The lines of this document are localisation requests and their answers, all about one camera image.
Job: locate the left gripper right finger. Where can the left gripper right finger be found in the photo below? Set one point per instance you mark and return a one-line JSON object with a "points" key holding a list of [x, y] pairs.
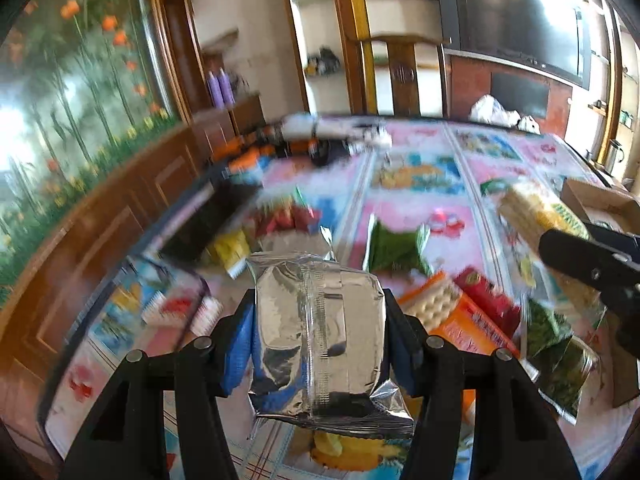
{"points": [[515, 434]]}

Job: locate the colourful patterned tablecloth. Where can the colourful patterned tablecloth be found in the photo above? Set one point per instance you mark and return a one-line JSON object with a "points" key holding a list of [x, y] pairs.
{"points": [[448, 176]]}

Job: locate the purple bottle right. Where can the purple bottle right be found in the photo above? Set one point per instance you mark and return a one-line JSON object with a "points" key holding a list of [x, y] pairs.
{"points": [[226, 88]]}

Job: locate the wall mounted television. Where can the wall mounted television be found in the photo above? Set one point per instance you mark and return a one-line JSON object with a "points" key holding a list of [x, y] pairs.
{"points": [[547, 35]]}

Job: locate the purple bottle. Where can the purple bottle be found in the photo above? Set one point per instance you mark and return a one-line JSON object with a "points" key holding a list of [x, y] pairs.
{"points": [[215, 91], [226, 88]]}

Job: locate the red white small packet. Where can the red white small packet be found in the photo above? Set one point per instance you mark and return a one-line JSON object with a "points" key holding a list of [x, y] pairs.
{"points": [[177, 312]]}

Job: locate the cardboard box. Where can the cardboard box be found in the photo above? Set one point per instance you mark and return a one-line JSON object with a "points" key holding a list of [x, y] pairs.
{"points": [[618, 211]]}

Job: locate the white plastic bag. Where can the white plastic bag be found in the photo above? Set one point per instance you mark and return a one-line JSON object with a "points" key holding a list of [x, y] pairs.
{"points": [[488, 110]]}

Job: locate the flower mural panel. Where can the flower mural panel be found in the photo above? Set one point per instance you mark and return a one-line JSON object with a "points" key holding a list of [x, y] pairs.
{"points": [[83, 88]]}

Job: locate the orange black cloth pile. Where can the orange black cloth pile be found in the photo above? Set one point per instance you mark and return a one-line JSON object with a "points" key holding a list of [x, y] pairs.
{"points": [[323, 139]]}

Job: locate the wooden chair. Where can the wooden chair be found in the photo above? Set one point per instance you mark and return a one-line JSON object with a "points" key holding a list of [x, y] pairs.
{"points": [[403, 68]]}

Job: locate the red green snack bag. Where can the red green snack bag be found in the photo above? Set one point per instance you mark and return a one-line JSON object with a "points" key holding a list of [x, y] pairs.
{"points": [[288, 212]]}

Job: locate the orange cracker packet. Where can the orange cracker packet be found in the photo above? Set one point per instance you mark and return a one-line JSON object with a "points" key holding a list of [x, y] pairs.
{"points": [[445, 311]]}

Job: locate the purple bottle left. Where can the purple bottle left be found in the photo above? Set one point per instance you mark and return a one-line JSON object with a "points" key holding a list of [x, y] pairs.
{"points": [[215, 91]]}

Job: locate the yellow cracker sleeve packet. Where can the yellow cracker sleeve packet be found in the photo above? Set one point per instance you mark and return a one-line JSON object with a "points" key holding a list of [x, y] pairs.
{"points": [[533, 209]]}

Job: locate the silver foil snack packet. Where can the silver foil snack packet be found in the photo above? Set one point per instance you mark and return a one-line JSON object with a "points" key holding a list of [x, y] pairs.
{"points": [[319, 349]]}

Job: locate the red snack packet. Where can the red snack packet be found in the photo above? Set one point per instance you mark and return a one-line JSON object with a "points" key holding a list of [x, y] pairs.
{"points": [[490, 298]]}

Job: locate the black tablet device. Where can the black tablet device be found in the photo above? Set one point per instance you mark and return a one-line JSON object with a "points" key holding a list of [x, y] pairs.
{"points": [[200, 219]]}

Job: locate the green pea snack packet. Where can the green pea snack packet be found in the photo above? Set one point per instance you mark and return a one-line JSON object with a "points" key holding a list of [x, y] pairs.
{"points": [[563, 360]]}

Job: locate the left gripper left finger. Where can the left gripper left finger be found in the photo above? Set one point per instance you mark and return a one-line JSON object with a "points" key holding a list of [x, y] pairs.
{"points": [[123, 436]]}

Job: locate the yellow snack packet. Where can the yellow snack packet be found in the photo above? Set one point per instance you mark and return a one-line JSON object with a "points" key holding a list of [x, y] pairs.
{"points": [[229, 251]]}

